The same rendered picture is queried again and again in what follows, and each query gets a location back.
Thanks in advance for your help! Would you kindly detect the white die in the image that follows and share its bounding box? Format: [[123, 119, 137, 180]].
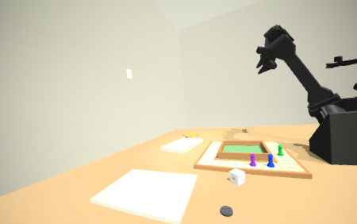
[[229, 168, 246, 186]]

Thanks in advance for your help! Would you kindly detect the purple game pawn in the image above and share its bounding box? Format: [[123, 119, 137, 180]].
[[250, 153, 256, 167]]

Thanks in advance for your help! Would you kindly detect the blue pawn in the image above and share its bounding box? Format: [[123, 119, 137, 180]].
[[267, 154, 274, 168]]

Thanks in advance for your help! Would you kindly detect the green game pawn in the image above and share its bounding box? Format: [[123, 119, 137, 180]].
[[278, 145, 284, 156]]

